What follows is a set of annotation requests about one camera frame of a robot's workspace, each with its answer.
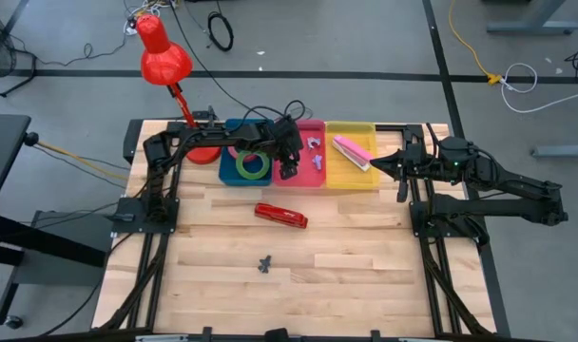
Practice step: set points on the wooden desk with grey legs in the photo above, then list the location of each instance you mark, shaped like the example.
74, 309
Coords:
531, 27

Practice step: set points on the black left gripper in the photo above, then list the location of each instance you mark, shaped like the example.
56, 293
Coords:
286, 140

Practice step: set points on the green tape roll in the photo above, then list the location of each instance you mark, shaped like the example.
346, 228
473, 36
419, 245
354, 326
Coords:
253, 176

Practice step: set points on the black binder clip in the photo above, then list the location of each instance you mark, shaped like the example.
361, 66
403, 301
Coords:
264, 264

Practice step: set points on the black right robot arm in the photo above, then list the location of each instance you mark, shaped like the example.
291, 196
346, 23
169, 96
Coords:
507, 209

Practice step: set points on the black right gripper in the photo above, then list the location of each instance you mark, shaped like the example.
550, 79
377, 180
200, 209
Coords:
422, 164

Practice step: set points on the black side table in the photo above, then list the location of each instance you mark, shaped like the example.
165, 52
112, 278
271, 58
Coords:
4, 152

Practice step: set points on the black clamp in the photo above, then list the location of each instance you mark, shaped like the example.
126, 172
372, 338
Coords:
206, 116

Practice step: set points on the yellow plastic tray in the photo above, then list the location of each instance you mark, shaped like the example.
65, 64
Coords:
351, 178

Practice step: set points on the silver bracket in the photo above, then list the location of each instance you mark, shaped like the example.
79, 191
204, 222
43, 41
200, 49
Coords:
160, 338
419, 340

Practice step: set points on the red stapler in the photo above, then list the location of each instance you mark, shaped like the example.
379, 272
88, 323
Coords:
282, 215

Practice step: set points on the blue plastic tray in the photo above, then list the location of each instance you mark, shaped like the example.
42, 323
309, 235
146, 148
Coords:
227, 179

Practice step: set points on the grey desk foot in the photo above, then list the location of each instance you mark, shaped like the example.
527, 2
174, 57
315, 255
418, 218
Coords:
564, 151

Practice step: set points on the pink plastic tray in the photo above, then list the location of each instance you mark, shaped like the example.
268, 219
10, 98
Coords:
308, 178

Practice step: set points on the black aluminium frame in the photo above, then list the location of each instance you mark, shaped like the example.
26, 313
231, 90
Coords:
415, 130

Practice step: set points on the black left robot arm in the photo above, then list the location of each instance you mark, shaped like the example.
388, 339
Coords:
208, 138

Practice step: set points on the wooden stick with black knob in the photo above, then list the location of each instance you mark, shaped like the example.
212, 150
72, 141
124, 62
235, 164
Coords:
31, 138

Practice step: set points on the pink stapler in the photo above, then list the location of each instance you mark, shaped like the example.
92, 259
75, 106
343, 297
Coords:
353, 151

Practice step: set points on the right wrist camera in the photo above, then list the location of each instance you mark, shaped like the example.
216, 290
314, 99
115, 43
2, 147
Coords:
454, 149

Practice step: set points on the red desk lamp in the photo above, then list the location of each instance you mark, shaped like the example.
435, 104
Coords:
165, 62

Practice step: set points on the white power strip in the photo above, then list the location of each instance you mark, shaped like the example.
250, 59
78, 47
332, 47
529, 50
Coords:
129, 29

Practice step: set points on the pink tape roll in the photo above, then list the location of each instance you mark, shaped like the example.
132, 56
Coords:
232, 154

